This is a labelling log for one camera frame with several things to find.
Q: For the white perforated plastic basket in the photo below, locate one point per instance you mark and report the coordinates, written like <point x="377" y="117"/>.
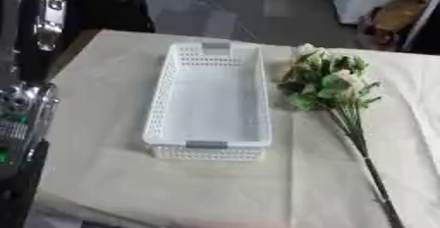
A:
<point x="209" y="101"/>

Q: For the white cabinet with brown items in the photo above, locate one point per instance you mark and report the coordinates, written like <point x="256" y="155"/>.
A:
<point x="389" y="12"/>

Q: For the white and green flower bouquet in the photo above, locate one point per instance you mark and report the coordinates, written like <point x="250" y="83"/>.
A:
<point x="329" y="83"/>

